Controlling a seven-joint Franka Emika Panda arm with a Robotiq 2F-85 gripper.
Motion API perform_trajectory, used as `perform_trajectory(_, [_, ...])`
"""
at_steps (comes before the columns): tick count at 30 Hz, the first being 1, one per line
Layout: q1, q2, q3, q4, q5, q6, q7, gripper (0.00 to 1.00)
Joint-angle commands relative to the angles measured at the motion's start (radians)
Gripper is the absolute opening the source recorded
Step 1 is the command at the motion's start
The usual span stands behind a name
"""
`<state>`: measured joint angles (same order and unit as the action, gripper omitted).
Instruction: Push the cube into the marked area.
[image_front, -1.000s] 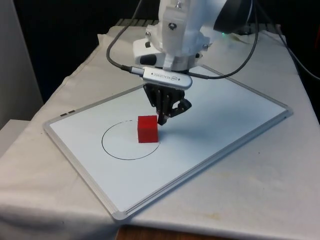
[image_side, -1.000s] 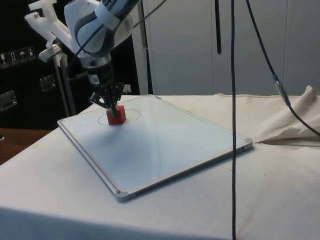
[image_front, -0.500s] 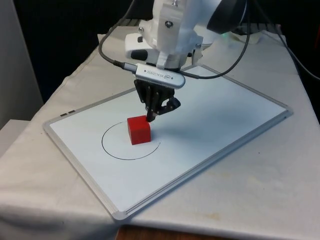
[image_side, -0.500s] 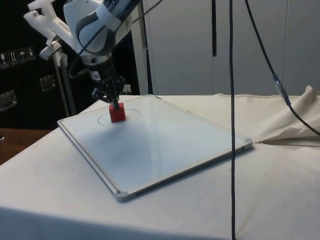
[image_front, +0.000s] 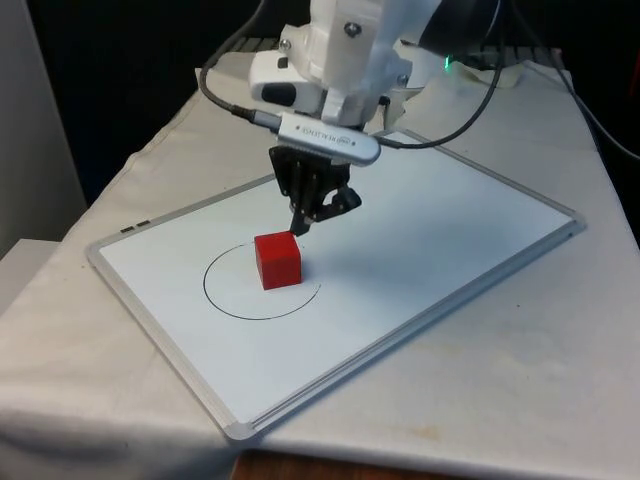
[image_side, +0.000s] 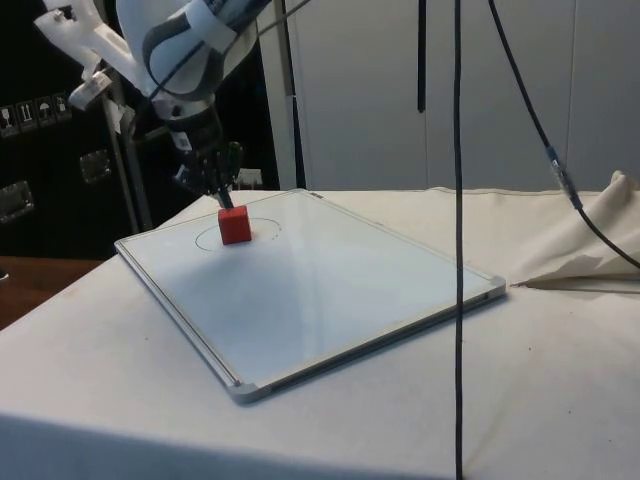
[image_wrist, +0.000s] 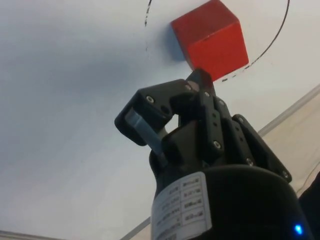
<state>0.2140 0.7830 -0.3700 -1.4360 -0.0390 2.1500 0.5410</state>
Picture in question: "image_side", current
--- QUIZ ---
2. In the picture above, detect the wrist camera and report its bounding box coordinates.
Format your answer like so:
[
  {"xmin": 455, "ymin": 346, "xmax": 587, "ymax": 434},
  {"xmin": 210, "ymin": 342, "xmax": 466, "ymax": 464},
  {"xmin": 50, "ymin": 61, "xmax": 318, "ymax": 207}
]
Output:
[{"xmin": 151, "ymin": 95, "xmax": 185, "ymax": 124}]

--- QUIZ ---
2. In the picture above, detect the flat whiteboard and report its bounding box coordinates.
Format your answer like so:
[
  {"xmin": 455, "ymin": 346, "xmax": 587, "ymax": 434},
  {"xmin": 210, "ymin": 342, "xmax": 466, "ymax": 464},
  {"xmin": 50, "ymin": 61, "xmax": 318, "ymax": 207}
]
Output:
[{"xmin": 113, "ymin": 188, "xmax": 508, "ymax": 407}]

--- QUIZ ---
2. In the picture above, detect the pale locker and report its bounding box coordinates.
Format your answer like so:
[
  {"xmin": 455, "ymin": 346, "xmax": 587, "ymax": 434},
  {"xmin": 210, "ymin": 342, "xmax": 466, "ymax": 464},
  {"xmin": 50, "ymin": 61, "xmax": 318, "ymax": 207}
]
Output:
[
  {"xmin": 422, "ymin": 0, "xmax": 570, "ymax": 191},
  {"xmin": 279, "ymin": 0, "xmax": 424, "ymax": 192}
]

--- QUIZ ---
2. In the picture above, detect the white plastic bracket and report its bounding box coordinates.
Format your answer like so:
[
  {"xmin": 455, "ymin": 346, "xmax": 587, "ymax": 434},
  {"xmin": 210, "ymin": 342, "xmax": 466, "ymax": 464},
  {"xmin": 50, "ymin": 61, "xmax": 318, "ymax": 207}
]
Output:
[{"xmin": 33, "ymin": 0, "xmax": 142, "ymax": 110}]

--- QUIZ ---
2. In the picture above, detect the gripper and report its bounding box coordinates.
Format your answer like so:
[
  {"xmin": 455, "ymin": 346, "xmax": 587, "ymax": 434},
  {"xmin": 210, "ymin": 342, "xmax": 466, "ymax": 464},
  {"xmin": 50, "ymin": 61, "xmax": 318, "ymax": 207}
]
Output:
[{"xmin": 167, "ymin": 110, "xmax": 247, "ymax": 209}]

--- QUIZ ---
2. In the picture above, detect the grey metal stand pole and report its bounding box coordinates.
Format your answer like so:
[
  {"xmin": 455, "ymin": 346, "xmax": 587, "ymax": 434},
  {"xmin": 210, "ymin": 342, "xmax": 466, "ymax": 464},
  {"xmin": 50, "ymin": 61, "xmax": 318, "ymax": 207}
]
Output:
[{"xmin": 102, "ymin": 94, "xmax": 153, "ymax": 234}]

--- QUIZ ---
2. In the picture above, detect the red cube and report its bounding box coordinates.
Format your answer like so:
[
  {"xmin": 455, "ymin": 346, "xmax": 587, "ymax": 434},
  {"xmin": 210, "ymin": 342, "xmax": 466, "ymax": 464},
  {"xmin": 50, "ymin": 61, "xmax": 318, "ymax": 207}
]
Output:
[{"xmin": 217, "ymin": 203, "xmax": 253, "ymax": 247}]

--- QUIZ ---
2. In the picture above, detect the black cabinet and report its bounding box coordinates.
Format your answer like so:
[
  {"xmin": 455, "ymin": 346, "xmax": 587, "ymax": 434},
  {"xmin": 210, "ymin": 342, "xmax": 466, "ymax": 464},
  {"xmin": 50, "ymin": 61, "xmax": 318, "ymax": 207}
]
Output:
[{"xmin": 0, "ymin": 0, "xmax": 281, "ymax": 261}]

